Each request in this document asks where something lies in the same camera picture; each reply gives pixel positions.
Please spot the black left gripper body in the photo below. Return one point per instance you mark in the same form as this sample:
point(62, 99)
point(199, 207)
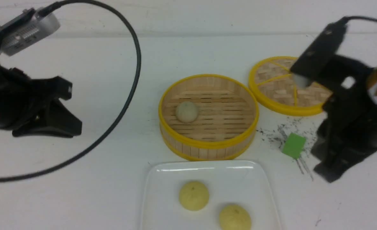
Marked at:
point(19, 98)

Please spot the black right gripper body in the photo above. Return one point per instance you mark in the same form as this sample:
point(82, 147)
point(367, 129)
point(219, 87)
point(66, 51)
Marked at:
point(352, 108)

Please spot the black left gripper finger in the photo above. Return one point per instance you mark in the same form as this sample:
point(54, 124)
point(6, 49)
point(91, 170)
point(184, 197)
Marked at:
point(50, 119)
point(42, 92)

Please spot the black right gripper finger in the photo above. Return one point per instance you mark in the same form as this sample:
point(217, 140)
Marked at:
point(332, 170)
point(324, 143)

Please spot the yellow steamed bun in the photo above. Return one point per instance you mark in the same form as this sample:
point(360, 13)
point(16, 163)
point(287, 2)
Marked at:
point(234, 217)
point(194, 196)

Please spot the white steamed bun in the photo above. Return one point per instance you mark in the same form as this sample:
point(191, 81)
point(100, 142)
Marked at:
point(187, 112)

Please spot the white square plate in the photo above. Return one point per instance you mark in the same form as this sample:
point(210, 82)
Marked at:
point(240, 182)

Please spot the yellow steamed bun on plate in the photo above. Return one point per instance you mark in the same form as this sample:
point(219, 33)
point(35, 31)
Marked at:
point(194, 196)

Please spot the green cube block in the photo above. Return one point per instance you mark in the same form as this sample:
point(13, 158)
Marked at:
point(294, 145)

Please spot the bamboo steamer lid yellow rim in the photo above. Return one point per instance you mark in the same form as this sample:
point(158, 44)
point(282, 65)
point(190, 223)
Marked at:
point(273, 86)

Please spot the bamboo steamer basket yellow rim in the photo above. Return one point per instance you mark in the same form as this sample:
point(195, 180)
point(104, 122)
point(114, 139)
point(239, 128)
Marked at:
point(226, 123)

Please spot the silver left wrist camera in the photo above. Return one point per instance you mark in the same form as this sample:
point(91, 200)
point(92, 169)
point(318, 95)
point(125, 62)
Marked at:
point(25, 30)

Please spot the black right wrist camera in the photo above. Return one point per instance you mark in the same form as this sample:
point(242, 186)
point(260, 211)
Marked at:
point(309, 64)

